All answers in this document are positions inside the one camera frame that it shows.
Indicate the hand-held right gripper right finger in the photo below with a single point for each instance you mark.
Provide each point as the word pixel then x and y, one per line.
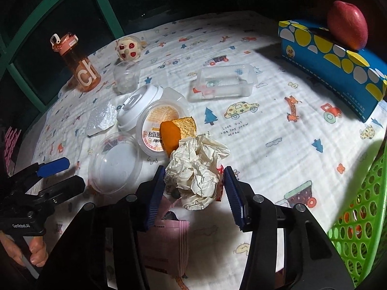
pixel 234 199

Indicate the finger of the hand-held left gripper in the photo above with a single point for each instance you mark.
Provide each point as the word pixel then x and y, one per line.
pixel 54 166
pixel 66 187

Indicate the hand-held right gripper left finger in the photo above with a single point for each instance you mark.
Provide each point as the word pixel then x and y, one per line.
pixel 154 198

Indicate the white paper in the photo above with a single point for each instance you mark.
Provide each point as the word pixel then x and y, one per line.
pixel 193 169

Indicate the green plastic basket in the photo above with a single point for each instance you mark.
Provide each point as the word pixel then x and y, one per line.
pixel 362 217

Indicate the person's left hand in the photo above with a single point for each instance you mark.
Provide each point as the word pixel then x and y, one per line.
pixel 37 250

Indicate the red wrapper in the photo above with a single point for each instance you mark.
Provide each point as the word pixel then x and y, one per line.
pixel 220 187

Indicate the clear round plastic lid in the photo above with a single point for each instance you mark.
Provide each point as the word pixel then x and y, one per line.
pixel 112 169

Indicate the pink patterned cloth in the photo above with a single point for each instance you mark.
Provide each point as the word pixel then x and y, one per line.
pixel 10 142

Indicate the pink packet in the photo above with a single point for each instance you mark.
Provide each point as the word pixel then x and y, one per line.
pixel 166 247

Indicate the printed white blanket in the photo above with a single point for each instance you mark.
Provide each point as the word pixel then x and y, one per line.
pixel 272 157

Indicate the silver foil wrapper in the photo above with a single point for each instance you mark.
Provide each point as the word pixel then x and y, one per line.
pixel 101 117

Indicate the bread piece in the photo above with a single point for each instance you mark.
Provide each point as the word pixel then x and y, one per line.
pixel 187 125

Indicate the round plastic tub orange label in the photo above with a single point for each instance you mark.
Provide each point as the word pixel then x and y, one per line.
pixel 157 117

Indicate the white cup lid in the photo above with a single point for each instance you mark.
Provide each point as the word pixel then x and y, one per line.
pixel 136 102

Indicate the orange bottle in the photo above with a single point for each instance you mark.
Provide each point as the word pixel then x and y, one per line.
pixel 81 69

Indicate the clear plastic cup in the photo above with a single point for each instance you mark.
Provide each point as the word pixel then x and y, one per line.
pixel 125 78

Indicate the wrapped round spotted bun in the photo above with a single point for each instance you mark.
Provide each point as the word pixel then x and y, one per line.
pixel 128 50

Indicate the blue dotted tissue box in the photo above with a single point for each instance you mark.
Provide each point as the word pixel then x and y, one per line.
pixel 332 72

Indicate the red apple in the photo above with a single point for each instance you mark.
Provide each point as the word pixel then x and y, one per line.
pixel 346 24

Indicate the green window frame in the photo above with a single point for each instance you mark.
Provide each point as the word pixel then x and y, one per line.
pixel 107 9

